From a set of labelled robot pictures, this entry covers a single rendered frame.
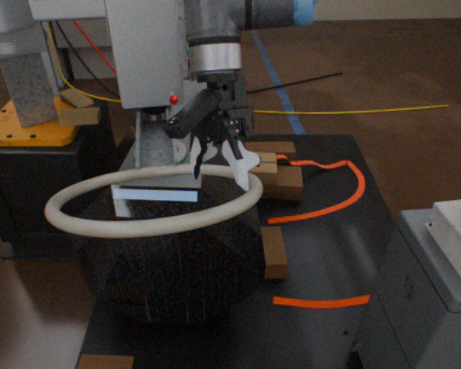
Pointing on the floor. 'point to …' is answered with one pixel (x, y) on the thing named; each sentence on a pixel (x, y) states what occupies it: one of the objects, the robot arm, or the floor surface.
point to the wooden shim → (106, 362)
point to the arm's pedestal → (418, 305)
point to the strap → (317, 216)
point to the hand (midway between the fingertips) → (216, 187)
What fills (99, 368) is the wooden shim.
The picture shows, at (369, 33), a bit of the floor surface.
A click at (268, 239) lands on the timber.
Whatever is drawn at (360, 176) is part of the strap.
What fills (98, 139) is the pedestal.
